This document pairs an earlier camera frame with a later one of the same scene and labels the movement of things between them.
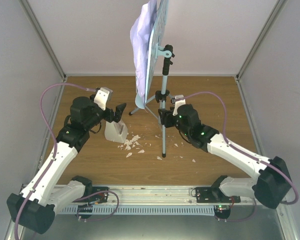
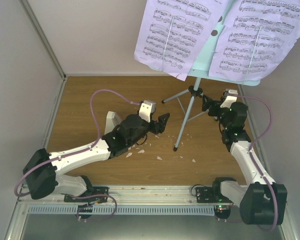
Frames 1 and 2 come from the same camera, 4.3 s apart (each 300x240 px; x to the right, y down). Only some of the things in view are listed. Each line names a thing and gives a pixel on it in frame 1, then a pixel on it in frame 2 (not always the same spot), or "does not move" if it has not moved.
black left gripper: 109,117 → 161,125
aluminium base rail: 159,197 does not move
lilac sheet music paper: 140,34 → 259,37
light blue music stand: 157,95 → 202,70
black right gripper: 165,118 → 209,102
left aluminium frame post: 26,7 does not move
